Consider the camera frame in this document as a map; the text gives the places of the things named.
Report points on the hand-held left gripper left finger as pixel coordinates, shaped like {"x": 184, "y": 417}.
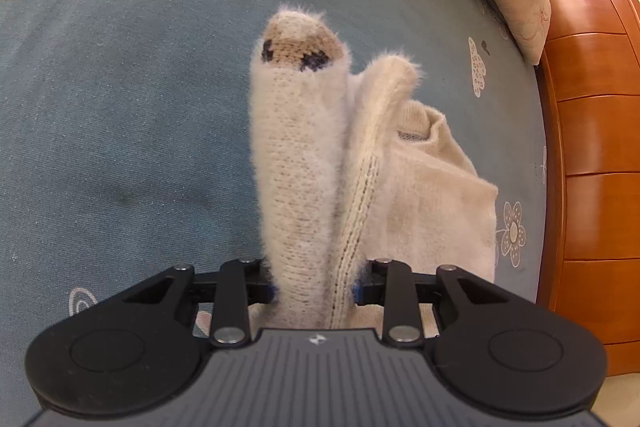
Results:
{"x": 235, "y": 292}

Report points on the cream fuzzy knit sweater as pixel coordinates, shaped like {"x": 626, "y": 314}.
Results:
{"x": 300, "y": 157}

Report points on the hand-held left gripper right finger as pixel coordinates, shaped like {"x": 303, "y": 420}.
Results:
{"x": 397, "y": 292}

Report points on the wooden bed headboard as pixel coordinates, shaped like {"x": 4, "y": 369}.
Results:
{"x": 595, "y": 132}

